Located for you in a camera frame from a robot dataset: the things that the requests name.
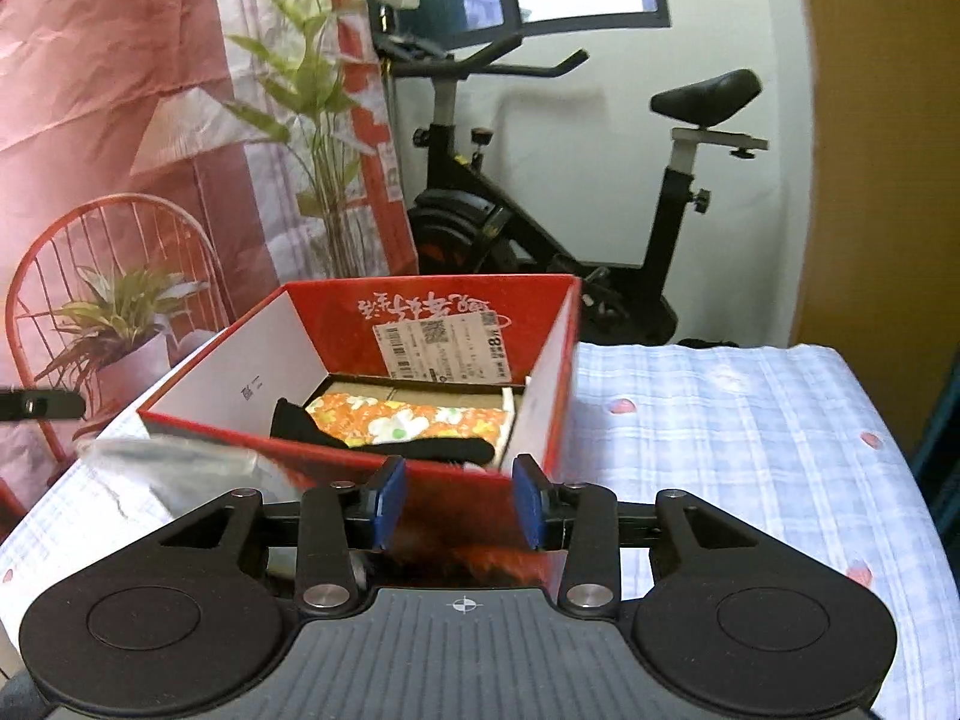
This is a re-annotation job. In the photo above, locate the red cardboard box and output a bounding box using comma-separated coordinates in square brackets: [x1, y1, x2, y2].
[137, 275, 584, 595]

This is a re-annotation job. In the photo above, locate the clear plastic bag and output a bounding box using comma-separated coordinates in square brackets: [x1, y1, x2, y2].
[73, 433, 260, 515]

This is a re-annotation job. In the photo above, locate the black exercise bike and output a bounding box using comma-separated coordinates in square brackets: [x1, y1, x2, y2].
[375, 30, 770, 350]

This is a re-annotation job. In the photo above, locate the light checked blanket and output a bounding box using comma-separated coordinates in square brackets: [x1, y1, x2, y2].
[0, 341, 960, 720]

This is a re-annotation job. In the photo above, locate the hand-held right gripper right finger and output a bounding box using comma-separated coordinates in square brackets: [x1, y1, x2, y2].
[511, 454, 760, 614]

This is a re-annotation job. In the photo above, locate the printed backdrop cloth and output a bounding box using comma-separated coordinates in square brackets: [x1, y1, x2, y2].
[0, 0, 418, 515]

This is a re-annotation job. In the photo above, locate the black cloth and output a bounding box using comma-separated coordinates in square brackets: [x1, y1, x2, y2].
[268, 397, 497, 467]

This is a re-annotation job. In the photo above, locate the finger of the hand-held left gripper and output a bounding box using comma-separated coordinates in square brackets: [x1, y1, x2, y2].
[0, 387, 88, 422]

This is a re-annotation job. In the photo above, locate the orange floral cloth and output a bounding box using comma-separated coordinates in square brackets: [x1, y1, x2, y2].
[304, 392, 512, 452]

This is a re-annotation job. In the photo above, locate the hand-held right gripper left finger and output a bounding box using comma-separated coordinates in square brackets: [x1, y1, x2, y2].
[159, 456, 410, 614]

